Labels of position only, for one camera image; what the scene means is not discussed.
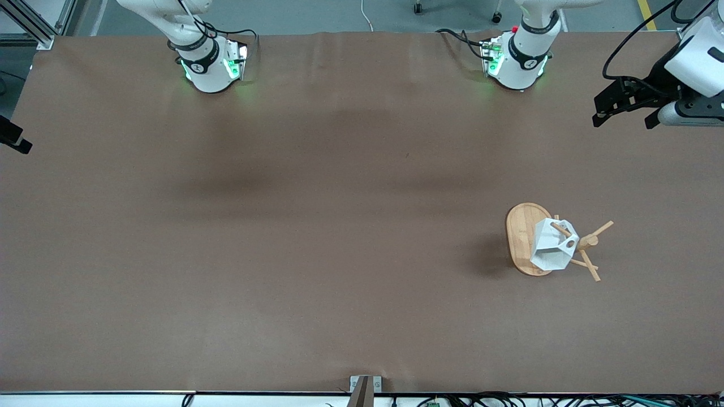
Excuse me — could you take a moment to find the white faceted cup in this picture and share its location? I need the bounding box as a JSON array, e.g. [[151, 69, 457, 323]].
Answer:
[[529, 218, 580, 271]]

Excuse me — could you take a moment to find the wooden cup rack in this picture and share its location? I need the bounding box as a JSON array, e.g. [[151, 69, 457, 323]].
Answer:
[[506, 202, 615, 282]]

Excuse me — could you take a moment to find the brown table cover sheet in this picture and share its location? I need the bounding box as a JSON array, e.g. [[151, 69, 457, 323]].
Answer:
[[0, 31, 724, 394]]

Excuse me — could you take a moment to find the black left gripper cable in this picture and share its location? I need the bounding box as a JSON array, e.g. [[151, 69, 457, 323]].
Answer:
[[601, 0, 680, 94]]

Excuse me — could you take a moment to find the black left arm base cable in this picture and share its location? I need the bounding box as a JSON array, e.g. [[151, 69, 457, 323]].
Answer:
[[436, 28, 493, 57]]

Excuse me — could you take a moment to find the black arm base cable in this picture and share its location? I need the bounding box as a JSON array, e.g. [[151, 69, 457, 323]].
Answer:
[[195, 21, 259, 57], [436, 28, 493, 57]]

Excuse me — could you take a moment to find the black right arm base cable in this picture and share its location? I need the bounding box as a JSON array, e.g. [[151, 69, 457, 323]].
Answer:
[[195, 21, 259, 57]]

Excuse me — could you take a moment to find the tangled black cable bundle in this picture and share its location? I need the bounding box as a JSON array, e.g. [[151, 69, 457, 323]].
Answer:
[[390, 391, 724, 407]]

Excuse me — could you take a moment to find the grey metal bracket plate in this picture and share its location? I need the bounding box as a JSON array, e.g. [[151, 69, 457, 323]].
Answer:
[[350, 375, 383, 394]]

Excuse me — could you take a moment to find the dark camera mount bar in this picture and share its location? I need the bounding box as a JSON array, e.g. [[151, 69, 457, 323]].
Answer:
[[346, 378, 375, 407]]

